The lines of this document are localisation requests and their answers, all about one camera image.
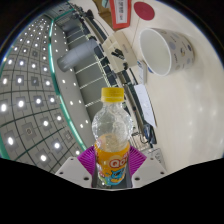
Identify row of black office chairs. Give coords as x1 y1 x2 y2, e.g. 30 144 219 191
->
84 9 134 108

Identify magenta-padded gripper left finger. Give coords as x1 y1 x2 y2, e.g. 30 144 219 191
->
54 145 99 189

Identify yellow-capped orange-label drink bottle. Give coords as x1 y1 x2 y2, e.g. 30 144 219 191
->
91 87 134 188

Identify open cardboard box red flap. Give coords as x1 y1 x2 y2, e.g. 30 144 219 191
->
93 0 133 32

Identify ceiling lights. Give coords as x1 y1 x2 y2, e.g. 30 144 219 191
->
0 16 91 164

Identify flat round red coaster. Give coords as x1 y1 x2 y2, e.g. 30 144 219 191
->
133 1 156 22

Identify small cream open box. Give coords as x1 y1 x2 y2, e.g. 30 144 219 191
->
101 30 138 69

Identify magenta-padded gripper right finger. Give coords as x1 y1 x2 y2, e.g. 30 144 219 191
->
125 145 168 189

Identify white patterned mug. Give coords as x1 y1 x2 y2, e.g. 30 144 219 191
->
137 27 196 77

